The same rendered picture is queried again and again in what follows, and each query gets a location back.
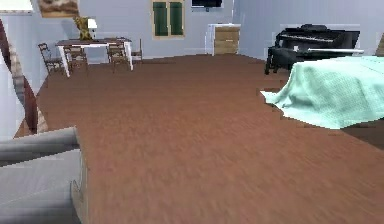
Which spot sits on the black piano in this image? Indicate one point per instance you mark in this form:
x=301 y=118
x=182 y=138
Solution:
x=310 y=43

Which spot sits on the brown framed picture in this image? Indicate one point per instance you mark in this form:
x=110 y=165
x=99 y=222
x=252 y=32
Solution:
x=58 y=8

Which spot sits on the bed with mint green cover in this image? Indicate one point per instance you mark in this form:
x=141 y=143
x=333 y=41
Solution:
x=336 y=90

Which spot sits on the window with green shutters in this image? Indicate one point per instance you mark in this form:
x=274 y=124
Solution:
x=168 y=18

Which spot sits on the white window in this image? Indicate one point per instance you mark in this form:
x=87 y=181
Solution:
x=16 y=6

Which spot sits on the yellow-green house plant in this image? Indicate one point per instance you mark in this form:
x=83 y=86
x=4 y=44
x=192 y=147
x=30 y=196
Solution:
x=82 y=28

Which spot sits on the black television set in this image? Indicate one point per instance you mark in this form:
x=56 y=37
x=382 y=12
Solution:
x=206 y=3

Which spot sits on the dark wooden chair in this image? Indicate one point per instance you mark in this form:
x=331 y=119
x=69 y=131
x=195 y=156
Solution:
x=76 y=56
x=117 y=55
x=137 y=53
x=50 y=60

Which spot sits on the wooden chest of drawers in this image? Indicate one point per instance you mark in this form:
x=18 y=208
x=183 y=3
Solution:
x=226 y=39

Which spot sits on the white table with brown top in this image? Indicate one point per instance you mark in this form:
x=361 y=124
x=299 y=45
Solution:
x=95 y=42

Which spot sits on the white table lamp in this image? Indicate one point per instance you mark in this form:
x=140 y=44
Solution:
x=92 y=26

